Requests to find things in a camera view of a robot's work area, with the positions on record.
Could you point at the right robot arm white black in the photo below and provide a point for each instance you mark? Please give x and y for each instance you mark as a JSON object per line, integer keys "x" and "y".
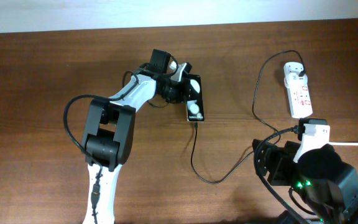
{"x": 327, "y": 184}

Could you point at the white power strip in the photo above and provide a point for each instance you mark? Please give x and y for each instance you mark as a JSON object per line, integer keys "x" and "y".
{"x": 300, "y": 102}

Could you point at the black smartphone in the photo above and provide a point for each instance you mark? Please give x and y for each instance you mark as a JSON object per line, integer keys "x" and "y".
{"x": 194, "y": 99}

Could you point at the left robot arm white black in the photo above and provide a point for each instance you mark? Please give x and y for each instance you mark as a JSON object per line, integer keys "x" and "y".
{"x": 109, "y": 129}

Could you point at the white USB charger adapter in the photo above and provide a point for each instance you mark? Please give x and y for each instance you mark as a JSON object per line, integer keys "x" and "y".
{"x": 295, "y": 75}

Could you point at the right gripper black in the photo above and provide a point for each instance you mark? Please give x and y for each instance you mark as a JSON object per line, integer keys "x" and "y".
{"x": 283, "y": 155}

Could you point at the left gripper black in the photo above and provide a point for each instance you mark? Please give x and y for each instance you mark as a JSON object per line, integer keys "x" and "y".
{"x": 183, "y": 91}

